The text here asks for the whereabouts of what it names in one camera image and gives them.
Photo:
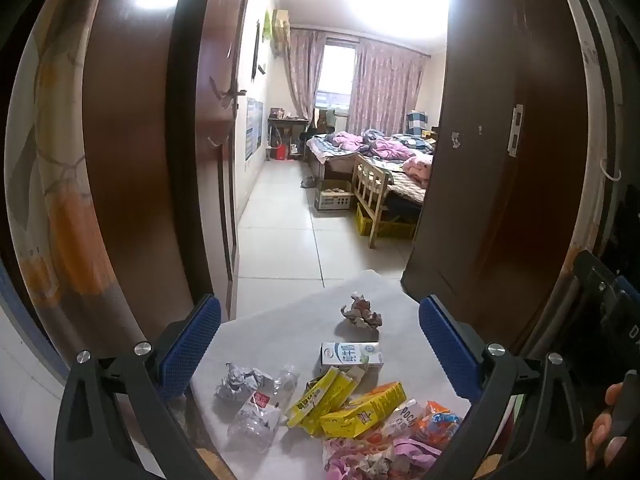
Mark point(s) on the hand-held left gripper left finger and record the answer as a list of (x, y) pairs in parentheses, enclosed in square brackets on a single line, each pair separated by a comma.
[(192, 347)]

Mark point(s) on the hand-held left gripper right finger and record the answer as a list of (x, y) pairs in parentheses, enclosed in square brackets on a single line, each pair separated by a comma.
[(450, 352)]

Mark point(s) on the brown paper ball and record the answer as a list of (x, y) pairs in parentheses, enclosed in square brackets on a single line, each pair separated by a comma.
[(361, 314)]

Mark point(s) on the white milk carton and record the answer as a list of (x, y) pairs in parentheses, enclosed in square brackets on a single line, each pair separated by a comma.
[(350, 355)]

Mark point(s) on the pink snack bag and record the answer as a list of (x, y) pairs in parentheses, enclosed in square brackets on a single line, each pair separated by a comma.
[(350, 465)]

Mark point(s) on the person's right hand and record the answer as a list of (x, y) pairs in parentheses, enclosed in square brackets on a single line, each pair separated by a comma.
[(602, 435)]

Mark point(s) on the crumpled silver foil ball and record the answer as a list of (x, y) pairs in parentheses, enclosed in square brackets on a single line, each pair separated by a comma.
[(237, 382)]

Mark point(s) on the orange snack bag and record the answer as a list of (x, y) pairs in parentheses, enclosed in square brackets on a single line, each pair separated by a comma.
[(437, 422)]

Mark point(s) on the pink white biscuit box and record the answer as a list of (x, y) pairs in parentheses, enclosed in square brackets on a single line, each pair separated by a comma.
[(402, 420)]

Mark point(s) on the crushed clear plastic bottle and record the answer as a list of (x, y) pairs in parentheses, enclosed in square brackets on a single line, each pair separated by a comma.
[(260, 412)]

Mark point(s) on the yellow orange cardboard box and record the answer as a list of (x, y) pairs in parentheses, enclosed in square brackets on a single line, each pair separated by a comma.
[(360, 412)]

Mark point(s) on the yellow plastic crate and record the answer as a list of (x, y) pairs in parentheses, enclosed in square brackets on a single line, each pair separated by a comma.
[(395, 227)]

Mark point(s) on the opened yellow paper box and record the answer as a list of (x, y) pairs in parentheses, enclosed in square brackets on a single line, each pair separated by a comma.
[(320, 397)]

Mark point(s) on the dark brown door with latch plate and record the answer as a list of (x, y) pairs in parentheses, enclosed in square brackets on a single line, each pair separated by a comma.
[(480, 210)]

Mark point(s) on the bed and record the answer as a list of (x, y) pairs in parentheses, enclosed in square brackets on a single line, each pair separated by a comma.
[(400, 185)]

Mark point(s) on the wooden chair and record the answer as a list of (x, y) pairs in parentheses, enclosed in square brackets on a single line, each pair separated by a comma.
[(371, 185)]

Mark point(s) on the pink pillow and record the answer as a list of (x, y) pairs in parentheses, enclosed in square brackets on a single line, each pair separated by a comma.
[(419, 167)]

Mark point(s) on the white cardboard box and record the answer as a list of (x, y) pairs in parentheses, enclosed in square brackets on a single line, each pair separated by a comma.
[(332, 200)]

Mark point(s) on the grey shoes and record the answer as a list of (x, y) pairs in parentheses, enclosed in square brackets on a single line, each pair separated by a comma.
[(307, 181)]

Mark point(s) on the metal latch plate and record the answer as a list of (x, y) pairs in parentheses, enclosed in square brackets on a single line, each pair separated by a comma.
[(516, 130)]

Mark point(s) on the floral patterned cloth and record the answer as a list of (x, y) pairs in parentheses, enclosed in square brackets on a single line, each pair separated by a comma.
[(55, 185)]

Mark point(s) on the purple blanket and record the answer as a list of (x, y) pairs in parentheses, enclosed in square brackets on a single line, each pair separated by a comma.
[(385, 149)]

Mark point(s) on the blue plaid pillow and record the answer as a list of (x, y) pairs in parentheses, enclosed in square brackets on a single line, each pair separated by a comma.
[(417, 122)]

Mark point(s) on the dark wooden desk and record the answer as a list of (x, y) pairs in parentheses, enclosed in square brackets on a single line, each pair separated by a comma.
[(287, 121)]

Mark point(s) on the pink patterned curtain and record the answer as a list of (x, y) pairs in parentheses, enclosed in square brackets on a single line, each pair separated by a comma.
[(306, 75), (387, 90)]

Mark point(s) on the window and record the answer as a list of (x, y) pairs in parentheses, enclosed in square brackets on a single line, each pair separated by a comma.
[(337, 72)]

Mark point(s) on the green hanging cloth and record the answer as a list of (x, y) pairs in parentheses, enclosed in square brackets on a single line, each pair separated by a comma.
[(267, 25)]

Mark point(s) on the white wall hook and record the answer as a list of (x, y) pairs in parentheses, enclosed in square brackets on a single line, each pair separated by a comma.
[(611, 175)]

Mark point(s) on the wall poster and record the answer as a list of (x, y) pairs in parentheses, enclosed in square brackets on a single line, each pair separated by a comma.
[(254, 127)]

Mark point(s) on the black wall hanging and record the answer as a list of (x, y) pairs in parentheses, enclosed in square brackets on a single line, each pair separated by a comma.
[(255, 50)]

